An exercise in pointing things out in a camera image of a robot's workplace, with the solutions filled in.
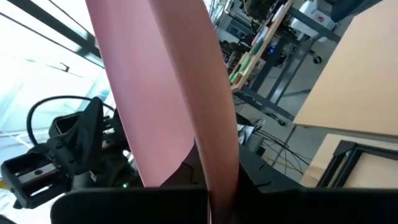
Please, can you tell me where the black floor cable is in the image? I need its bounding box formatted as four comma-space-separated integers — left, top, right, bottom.
239, 118, 312, 175

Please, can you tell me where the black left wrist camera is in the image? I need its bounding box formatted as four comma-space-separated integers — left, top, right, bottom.
49, 112, 84, 141

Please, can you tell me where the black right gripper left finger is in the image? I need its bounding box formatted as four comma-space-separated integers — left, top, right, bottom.
160, 143, 208, 187

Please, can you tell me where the wooden workbench shelf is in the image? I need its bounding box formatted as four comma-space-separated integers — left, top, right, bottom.
228, 0, 295, 93

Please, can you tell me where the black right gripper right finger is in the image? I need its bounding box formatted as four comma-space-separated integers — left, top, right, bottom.
238, 146, 299, 191

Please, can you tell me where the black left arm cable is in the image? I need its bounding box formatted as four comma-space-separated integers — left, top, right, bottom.
25, 95, 116, 147

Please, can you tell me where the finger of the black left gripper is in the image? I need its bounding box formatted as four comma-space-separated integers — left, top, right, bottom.
49, 96, 105, 175

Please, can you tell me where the black metal table frame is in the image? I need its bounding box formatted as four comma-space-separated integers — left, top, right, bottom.
316, 139, 398, 189

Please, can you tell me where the light pink plate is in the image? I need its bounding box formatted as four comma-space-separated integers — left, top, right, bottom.
85, 0, 241, 224

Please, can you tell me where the tan desk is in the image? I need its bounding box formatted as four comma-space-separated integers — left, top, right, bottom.
293, 0, 398, 138

